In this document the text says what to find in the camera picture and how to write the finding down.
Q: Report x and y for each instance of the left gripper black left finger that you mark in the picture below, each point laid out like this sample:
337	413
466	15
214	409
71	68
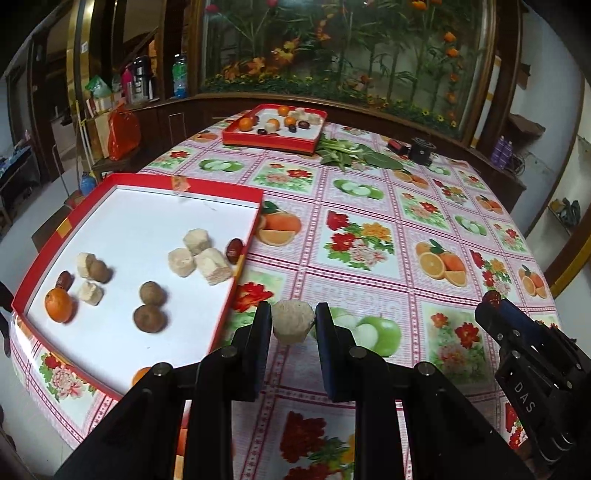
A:
252	345

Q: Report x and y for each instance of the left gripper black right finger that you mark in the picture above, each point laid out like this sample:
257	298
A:
340	357

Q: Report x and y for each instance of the dark red jujube date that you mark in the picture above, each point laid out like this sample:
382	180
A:
493	298
233	250

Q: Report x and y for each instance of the brown round kiwi fruit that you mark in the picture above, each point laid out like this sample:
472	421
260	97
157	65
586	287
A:
151	293

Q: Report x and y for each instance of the brown kiwi in tray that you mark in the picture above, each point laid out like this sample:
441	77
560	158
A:
149	318

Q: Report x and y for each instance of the floral fruit print tablecloth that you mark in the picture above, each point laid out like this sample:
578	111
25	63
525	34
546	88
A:
399	256

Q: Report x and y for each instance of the near red tray box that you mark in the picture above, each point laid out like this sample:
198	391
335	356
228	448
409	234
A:
131	222

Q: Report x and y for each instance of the red tray box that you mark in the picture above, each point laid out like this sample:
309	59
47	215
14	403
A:
131	222
277	127

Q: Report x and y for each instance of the orange mandarin in tray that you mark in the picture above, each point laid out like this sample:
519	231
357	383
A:
59	305

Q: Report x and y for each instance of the green leafy vegetables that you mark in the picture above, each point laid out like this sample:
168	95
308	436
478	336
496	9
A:
343	153

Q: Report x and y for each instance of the red black small box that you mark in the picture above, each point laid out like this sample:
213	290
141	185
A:
398	147

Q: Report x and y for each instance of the black cylindrical device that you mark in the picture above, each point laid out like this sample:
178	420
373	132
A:
421	151

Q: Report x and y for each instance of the far red tray box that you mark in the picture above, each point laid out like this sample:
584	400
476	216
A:
277	127

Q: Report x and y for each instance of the red plastic bag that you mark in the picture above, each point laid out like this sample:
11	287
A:
124	133

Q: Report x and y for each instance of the green plastic bottle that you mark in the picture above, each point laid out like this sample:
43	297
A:
179	76

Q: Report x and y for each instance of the steel thermos flask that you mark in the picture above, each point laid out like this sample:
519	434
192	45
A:
142	80

